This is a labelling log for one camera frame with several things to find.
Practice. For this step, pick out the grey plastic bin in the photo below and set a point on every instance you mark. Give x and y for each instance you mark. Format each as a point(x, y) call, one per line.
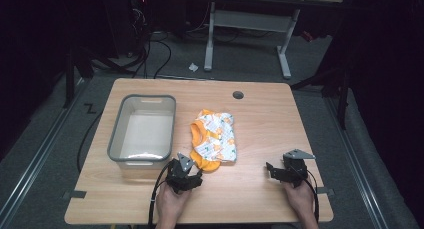
point(143, 132)

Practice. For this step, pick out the black computer tower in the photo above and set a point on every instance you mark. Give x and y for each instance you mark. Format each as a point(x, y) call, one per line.
point(128, 22)

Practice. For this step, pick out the metal floor rail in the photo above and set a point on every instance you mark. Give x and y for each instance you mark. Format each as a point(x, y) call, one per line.
point(36, 159)
point(358, 162)

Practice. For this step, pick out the crumpled white paper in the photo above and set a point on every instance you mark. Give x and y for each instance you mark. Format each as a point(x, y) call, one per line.
point(193, 67)

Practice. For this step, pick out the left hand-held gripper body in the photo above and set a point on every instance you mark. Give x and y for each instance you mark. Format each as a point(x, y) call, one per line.
point(178, 177)

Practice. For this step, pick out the white-legged wooden desk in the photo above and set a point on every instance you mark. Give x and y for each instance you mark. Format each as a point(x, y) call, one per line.
point(250, 20)

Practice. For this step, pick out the orange patterned baby garment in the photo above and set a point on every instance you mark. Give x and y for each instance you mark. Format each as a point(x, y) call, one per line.
point(215, 139)

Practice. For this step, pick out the black metal stand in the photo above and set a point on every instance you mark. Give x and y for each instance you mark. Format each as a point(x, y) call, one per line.
point(71, 75)
point(340, 89)

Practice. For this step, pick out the person's right hand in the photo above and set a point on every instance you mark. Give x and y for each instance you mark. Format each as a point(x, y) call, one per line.
point(300, 200)

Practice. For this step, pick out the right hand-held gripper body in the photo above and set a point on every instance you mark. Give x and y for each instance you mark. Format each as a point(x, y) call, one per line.
point(295, 170)

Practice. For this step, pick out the person's left hand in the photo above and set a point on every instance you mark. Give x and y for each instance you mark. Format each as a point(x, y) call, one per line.
point(170, 204)

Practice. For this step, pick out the small red object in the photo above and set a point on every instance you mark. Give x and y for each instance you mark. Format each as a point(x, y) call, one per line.
point(307, 36)

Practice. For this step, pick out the grey tape strip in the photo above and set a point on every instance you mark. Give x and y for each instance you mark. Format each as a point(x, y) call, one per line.
point(75, 194)
point(326, 191)

